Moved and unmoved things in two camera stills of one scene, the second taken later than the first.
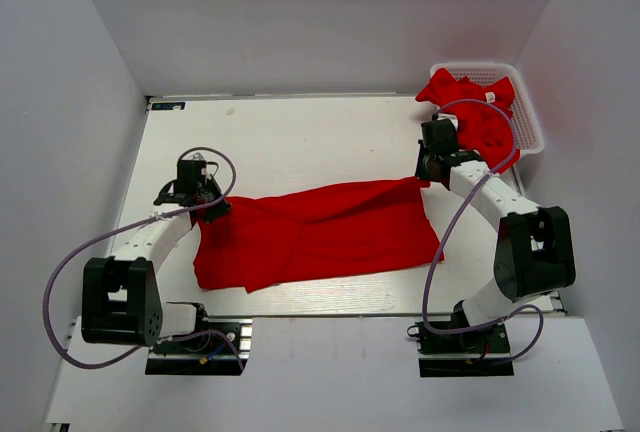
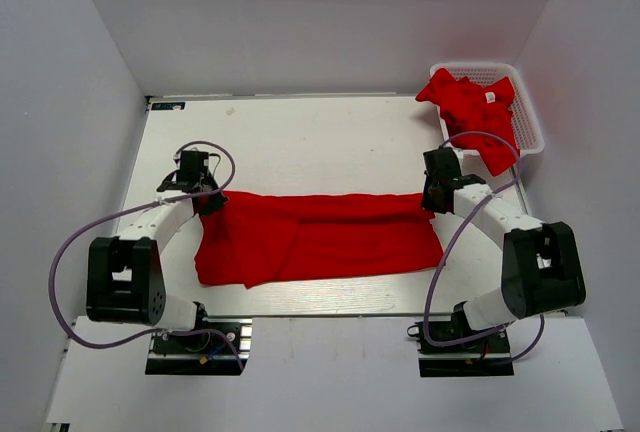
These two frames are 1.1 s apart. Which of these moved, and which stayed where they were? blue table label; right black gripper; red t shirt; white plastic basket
Moved: right black gripper
Stayed: white plastic basket; blue table label; red t shirt
